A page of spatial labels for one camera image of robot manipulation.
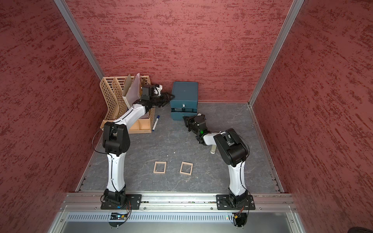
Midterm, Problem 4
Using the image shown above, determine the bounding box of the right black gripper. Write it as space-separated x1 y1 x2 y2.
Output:
184 115 201 135

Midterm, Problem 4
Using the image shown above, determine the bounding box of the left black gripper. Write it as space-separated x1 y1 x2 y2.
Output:
151 92 175 107

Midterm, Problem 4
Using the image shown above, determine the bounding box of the teal bottom drawer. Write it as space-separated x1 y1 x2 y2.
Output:
171 108 197 117

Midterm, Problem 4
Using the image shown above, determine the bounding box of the teal drawer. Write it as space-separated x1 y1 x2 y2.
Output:
170 100 198 109
171 108 197 117

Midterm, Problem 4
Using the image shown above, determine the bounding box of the pink brooch box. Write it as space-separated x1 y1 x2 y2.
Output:
153 161 167 174
179 162 193 176

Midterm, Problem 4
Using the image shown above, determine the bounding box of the teal top drawer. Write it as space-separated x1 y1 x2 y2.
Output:
170 100 198 109

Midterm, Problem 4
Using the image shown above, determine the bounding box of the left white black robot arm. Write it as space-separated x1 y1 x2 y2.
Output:
101 92 175 209

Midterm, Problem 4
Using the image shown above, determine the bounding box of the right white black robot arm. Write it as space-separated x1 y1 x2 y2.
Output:
183 114 250 208

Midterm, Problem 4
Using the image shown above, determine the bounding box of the teal drawer cabinet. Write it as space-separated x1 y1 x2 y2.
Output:
171 82 198 121

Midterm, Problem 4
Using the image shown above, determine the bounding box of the blue white marker pen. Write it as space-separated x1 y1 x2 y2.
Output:
152 115 160 132

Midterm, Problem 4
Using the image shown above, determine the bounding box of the pink folder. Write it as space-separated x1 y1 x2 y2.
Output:
122 73 142 109

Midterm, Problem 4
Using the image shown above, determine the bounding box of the brown cardboard divider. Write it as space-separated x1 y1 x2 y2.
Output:
122 74 132 96

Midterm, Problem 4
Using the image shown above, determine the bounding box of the tan plastic file organizer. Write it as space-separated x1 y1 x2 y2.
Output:
100 76 155 134

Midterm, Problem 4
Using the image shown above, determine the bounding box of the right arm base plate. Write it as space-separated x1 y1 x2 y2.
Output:
216 194 256 211

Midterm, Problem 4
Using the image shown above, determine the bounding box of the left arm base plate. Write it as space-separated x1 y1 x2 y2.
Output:
100 194 142 211

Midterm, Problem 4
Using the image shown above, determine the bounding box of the aluminium mounting rail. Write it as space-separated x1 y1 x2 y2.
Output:
59 191 298 213

